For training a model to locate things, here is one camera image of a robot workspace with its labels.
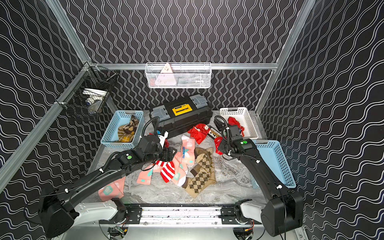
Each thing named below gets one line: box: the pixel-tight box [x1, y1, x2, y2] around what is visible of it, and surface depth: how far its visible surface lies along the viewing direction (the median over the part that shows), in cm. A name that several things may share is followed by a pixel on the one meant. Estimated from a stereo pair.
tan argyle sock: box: [182, 147, 216, 199], surface depth 88 cm
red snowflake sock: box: [214, 136, 223, 156], surface depth 86 cm
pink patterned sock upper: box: [181, 134, 196, 165], surface depth 97 cm
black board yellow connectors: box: [207, 125, 223, 140], surface depth 108 cm
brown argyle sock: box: [123, 115, 139, 134], surface depth 105 cm
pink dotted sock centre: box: [137, 152, 188, 187], surface depth 87 cm
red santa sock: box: [187, 123, 211, 145], surface depth 103 cm
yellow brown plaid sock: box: [117, 124, 138, 143], surface depth 103 cm
